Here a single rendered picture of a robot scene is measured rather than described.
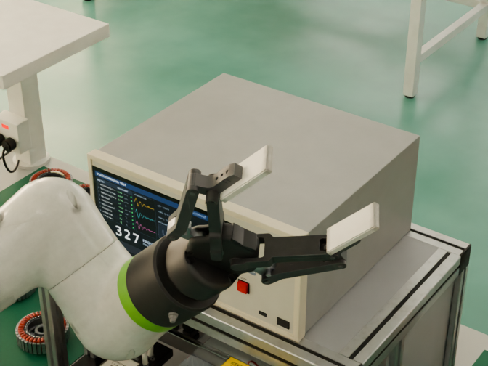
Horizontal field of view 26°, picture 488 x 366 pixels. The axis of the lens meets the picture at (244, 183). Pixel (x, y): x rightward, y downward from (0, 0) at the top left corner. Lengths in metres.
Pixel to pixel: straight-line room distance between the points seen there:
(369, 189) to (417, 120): 2.95
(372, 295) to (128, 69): 3.43
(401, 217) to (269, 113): 0.30
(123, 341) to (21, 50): 1.38
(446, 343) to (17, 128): 1.29
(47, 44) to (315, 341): 1.10
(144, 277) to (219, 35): 4.35
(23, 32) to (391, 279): 1.15
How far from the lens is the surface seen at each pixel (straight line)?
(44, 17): 2.66
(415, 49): 4.77
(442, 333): 2.05
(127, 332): 1.19
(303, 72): 5.07
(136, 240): 1.84
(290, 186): 1.72
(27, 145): 2.85
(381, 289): 1.84
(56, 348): 2.11
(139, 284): 1.14
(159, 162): 1.79
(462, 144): 4.55
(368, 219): 1.04
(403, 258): 1.92
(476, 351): 2.31
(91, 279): 1.20
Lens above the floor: 2.24
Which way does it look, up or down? 32 degrees down
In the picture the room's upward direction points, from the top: straight up
